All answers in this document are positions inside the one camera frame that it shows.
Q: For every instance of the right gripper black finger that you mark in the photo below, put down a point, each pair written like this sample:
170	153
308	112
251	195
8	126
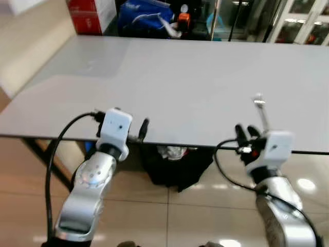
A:
239	134
253	131

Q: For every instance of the red cardboard box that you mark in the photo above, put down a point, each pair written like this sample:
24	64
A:
90	15

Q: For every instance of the white glass door cabinet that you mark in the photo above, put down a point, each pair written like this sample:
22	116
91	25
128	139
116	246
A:
303	23

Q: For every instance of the black pole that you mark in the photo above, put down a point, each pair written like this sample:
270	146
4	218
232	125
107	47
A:
234	20

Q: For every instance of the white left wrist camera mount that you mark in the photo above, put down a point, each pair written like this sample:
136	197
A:
115	127

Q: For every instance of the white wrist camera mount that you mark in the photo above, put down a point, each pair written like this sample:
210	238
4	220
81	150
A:
272	149
115	127

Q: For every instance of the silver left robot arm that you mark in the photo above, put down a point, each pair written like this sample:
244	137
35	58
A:
90	185

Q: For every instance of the black bag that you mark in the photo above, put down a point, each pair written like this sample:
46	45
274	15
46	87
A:
175	170

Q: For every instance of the dark table leg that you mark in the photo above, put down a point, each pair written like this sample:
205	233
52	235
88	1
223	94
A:
46	160

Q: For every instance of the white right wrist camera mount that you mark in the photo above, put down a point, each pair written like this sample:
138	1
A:
272	149

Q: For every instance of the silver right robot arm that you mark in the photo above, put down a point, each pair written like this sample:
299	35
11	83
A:
285	213

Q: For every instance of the metal door frame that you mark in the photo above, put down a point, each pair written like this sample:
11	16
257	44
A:
214	20

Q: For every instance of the orange and black device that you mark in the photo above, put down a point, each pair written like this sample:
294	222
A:
183	20

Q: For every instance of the blue bag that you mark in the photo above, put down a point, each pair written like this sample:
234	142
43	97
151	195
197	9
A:
144	19

